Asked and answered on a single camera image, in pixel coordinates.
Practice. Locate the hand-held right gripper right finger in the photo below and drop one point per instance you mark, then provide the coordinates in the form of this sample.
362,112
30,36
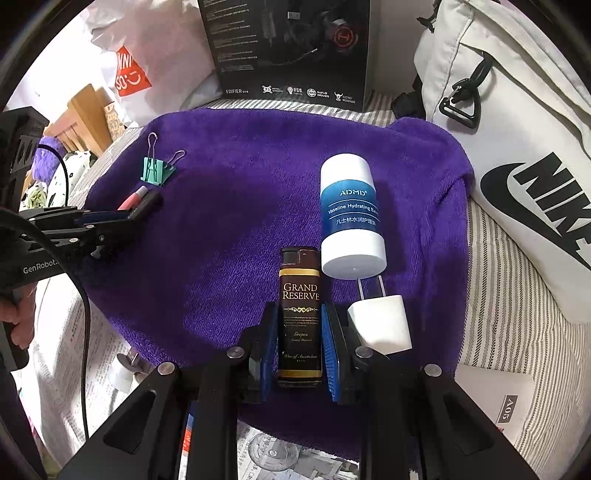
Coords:
330,350

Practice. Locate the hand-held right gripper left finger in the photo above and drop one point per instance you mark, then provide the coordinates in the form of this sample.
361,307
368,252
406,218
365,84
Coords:
268,350

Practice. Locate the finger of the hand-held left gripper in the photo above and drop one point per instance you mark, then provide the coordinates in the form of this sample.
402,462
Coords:
106,233
108,217

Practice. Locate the pink highlighter pen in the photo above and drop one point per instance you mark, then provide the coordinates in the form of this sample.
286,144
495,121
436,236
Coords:
134,199

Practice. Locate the black rectangular case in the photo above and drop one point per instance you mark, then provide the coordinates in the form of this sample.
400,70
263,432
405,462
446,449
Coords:
148,203

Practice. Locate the brown lighter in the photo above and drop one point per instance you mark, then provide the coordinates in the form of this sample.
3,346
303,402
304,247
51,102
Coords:
300,300

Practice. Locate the white charger plug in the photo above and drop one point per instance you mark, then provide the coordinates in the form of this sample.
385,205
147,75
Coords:
383,323

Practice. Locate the green binder clip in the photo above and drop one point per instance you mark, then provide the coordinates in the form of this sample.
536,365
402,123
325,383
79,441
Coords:
157,173

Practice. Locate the small clear container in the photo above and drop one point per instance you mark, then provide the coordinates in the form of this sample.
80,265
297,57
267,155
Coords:
272,454

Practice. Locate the white blue balm bottle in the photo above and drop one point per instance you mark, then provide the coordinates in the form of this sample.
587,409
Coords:
353,221

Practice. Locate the person's left hand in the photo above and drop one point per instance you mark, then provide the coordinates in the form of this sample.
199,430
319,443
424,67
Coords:
18,314

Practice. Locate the white floral cloth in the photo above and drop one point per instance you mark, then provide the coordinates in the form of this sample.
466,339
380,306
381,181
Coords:
74,166

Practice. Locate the purple plush cloth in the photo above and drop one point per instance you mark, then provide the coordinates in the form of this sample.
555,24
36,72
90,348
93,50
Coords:
46,161

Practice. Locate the patterned book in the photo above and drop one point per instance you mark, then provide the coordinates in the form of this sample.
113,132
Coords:
113,120

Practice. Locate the wooden headboard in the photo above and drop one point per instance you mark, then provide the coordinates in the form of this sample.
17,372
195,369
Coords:
83,120

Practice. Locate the purple towel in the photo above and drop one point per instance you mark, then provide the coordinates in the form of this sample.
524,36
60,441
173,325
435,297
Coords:
231,207

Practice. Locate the newspaper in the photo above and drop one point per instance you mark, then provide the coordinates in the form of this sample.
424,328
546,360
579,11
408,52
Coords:
55,369

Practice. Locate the white A05 card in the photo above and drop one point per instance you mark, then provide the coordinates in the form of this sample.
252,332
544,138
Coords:
485,392

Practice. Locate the white plastic shopping bag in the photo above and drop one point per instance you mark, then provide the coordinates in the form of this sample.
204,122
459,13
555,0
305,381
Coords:
161,55

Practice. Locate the black headphone box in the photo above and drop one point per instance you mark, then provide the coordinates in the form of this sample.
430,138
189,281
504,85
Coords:
277,46

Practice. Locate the grey waist bag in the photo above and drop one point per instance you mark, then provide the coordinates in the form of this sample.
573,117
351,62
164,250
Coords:
508,115

